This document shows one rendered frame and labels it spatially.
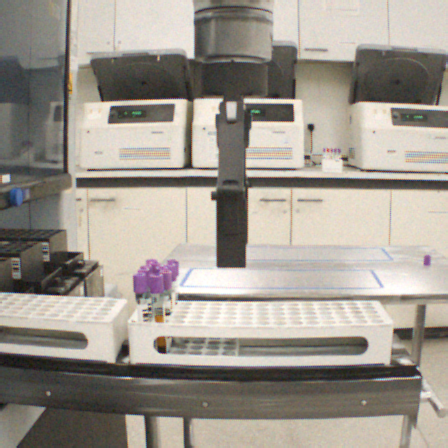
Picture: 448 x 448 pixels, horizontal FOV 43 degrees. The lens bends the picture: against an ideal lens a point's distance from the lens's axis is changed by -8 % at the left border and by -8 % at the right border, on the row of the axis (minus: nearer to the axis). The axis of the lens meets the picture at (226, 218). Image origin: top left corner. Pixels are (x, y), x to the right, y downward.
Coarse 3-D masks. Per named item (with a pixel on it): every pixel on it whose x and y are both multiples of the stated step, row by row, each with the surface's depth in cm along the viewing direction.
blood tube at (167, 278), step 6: (162, 270) 67; (168, 270) 67; (168, 276) 66; (168, 282) 66; (168, 288) 66; (168, 294) 67; (168, 300) 67; (168, 306) 67; (168, 312) 67; (168, 336) 67; (168, 342) 68
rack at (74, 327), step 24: (0, 312) 67; (24, 312) 67; (48, 312) 68; (72, 312) 69; (96, 312) 69; (120, 312) 70; (0, 336) 73; (24, 336) 75; (48, 336) 76; (72, 336) 76; (96, 336) 65; (120, 336) 69
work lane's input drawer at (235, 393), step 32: (128, 352) 69; (0, 384) 65; (32, 384) 65; (64, 384) 64; (96, 384) 64; (128, 384) 64; (160, 384) 64; (192, 384) 64; (224, 384) 63; (256, 384) 63; (288, 384) 63; (320, 384) 63; (352, 384) 63; (384, 384) 63; (416, 384) 62; (160, 416) 64; (192, 416) 64; (224, 416) 64; (256, 416) 64; (288, 416) 64; (320, 416) 63; (352, 416) 63; (416, 416) 63
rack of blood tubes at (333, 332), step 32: (192, 320) 67; (224, 320) 66; (256, 320) 66; (288, 320) 66; (320, 320) 66; (352, 320) 65; (384, 320) 65; (192, 352) 67; (224, 352) 67; (256, 352) 72; (288, 352) 72; (320, 352) 71; (352, 352) 71; (384, 352) 64
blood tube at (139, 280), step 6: (138, 276) 64; (144, 276) 65; (138, 282) 64; (144, 282) 65; (138, 288) 64; (144, 288) 65; (138, 294) 65; (144, 294) 65; (138, 300) 65; (144, 300) 65; (138, 306) 65; (144, 306) 65; (138, 312) 65; (144, 312) 65; (138, 318) 65; (144, 318) 65
